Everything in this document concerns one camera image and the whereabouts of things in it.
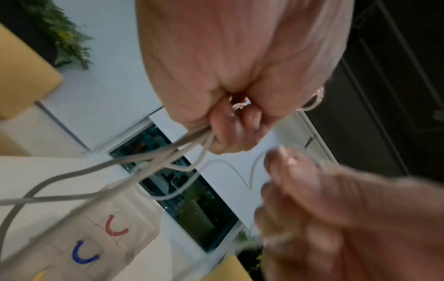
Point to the right yellow bench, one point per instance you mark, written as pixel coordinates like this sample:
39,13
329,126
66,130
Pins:
230,270

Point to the dark glass window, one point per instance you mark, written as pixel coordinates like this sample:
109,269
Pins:
201,211

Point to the wide white roller blind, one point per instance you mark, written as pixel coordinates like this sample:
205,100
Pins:
225,178

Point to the person's left hand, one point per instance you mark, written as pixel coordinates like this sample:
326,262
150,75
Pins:
236,55

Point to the yellow bench backrest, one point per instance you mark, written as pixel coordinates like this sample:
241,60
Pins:
24,79

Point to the person's right hand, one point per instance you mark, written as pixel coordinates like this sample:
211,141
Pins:
347,225

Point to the green leafy plant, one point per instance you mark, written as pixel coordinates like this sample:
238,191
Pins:
249,255
59,30

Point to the clear plastic drawer organizer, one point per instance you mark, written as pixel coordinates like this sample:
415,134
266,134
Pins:
104,241

